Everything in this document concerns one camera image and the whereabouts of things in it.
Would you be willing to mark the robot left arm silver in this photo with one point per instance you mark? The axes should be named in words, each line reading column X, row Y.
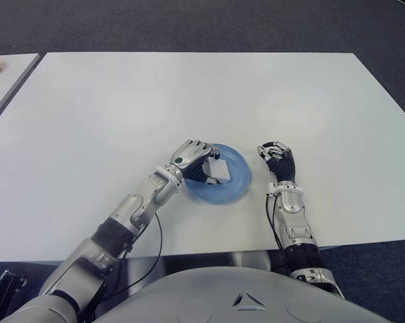
column 138, row 205

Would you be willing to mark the grey robot torso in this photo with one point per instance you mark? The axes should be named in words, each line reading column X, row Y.
column 222, row 296

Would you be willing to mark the grey robot lower body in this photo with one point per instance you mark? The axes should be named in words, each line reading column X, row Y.
column 253, row 259

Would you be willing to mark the blue round plate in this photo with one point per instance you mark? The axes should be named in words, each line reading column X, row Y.
column 236, row 181

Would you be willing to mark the black metal stand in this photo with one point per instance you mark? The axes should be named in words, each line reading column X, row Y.
column 7, row 282

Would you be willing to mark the robot right hand black silver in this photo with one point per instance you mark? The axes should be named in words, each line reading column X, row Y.
column 285, row 166

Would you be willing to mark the robot left hand black silver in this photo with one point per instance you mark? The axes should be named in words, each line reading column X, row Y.
column 189, row 158

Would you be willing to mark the white charger block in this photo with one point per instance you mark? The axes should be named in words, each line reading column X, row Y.
column 219, row 170

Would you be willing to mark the robot right arm silver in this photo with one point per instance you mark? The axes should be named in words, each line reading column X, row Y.
column 295, row 222

